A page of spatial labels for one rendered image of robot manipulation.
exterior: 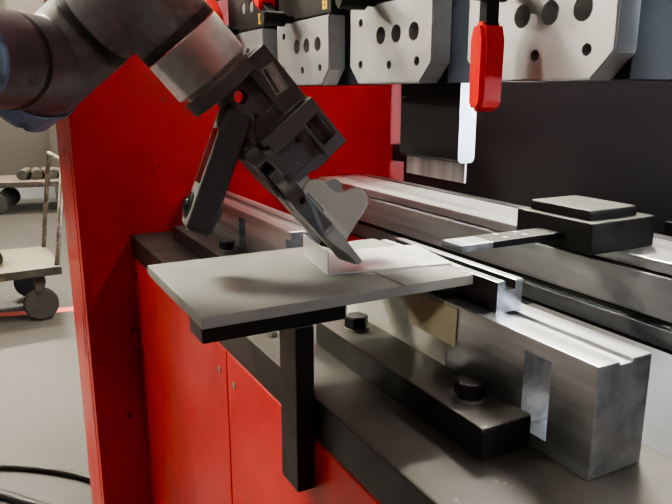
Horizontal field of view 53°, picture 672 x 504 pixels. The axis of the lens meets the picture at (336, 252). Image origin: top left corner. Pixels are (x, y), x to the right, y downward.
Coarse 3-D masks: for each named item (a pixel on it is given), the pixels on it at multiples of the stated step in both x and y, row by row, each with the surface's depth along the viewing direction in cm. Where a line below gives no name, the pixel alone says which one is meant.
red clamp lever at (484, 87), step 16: (480, 0) 49; (496, 0) 49; (480, 16) 50; (496, 16) 49; (480, 32) 49; (496, 32) 49; (480, 48) 49; (496, 48) 49; (480, 64) 49; (496, 64) 50; (480, 80) 50; (496, 80) 50; (480, 96) 50; (496, 96) 50
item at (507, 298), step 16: (400, 240) 78; (448, 256) 70; (480, 272) 64; (496, 272) 64; (464, 288) 65; (480, 288) 62; (496, 288) 60; (512, 288) 62; (480, 304) 63; (496, 304) 61; (512, 304) 62
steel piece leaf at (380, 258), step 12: (312, 240) 67; (312, 252) 67; (324, 252) 63; (360, 252) 70; (372, 252) 70; (384, 252) 70; (396, 252) 70; (324, 264) 63; (336, 264) 66; (348, 264) 66; (360, 264) 66; (372, 264) 66; (384, 264) 66; (396, 264) 66; (408, 264) 66
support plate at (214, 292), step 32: (224, 256) 70; (256, 256) 70; (288, 256) 70; (192, 288) 58; (224, 288) 58; (256, 288) 58; (288, 288) 58; (320, 288) 58; (352, 288) 58; (384, 288) 58; (416, 288) 60; (224, 320) 52; (256, 320) 53
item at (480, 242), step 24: (528, 216) 84; (552, 216) 80; (576, 216) 78; (600, 216) 77; (624, 216) 79; (648, 216) 80; (456, 240) 75; (480, 240) 75; (504, 240) 75; (528, 240) 77; (552, 240) 81; (576, 240) 77; (600, 240) 76; (624, 240) 78; (648, 240) 80
